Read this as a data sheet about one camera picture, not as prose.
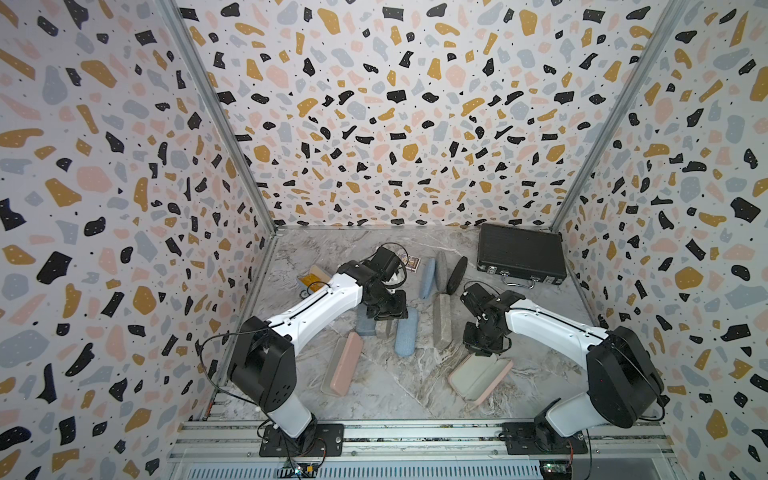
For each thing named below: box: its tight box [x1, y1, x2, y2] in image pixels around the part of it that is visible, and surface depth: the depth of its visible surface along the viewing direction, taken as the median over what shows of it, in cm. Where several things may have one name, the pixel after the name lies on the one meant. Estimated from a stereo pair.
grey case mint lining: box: [356, 302, 377, 336], surface depth 92 cm
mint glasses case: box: [375, 318, 398, 339], surface depth 90 cm
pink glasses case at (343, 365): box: [320, 331, 364, 397], surface depth 83 cm
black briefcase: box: [477, 223, 567, 290], surface depth 108 cm
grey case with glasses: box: [435, 251, 448, 293], surface depth 105 cm
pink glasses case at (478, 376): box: [448, 355, 513, 404], surface depth 85 cm
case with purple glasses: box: [394, 306, 418, 357], surface depth 91 cm
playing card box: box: [405, 256, 421, 273], surface depth 111 cm
